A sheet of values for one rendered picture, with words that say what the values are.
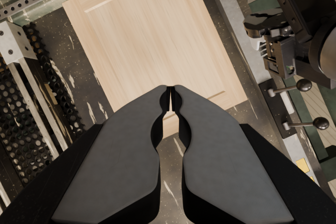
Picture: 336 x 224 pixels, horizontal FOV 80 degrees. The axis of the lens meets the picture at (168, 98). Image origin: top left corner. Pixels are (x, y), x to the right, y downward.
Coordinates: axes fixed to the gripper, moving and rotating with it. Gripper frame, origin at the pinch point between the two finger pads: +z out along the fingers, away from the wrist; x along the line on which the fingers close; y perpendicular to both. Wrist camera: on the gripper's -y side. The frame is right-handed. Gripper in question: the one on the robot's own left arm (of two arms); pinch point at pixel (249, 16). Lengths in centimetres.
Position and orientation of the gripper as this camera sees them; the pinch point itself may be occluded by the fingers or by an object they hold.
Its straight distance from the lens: 45.2
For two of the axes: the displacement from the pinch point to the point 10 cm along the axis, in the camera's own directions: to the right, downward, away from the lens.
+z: -1.6, -4.2, 8.9
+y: 3.9, 8.0, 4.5
